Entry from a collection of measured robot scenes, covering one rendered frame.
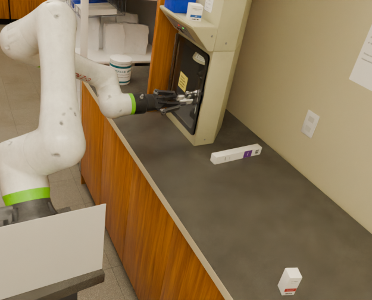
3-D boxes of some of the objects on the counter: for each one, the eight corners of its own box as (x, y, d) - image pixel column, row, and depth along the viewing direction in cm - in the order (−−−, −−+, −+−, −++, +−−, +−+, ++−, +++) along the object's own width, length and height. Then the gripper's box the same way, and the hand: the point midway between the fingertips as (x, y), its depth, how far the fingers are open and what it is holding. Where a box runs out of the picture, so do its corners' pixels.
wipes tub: (125, 76, 238) (127, 53, 230) (133, 84, 229) (135, 61, 221) (106, 77, 232) (106, 53, 224) (112, 86, 223) (113, 62, 215)
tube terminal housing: (204, 111, 215) (235, -36, 174) (235, 140, 192) (280, -21, 151) (165, 114, 203) (188, -42, 162) (194, 146, 180) (229, -26, 139)
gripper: (151, 112, 157) (199, 108, 169) (141, 84, 163) (188, 81, 174) (146, 121, 163) (193, 116, 175) (137, 94, 169) (183, 91, 180)
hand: (184, 99), depth 173 cm, fingers closed, pressing on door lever
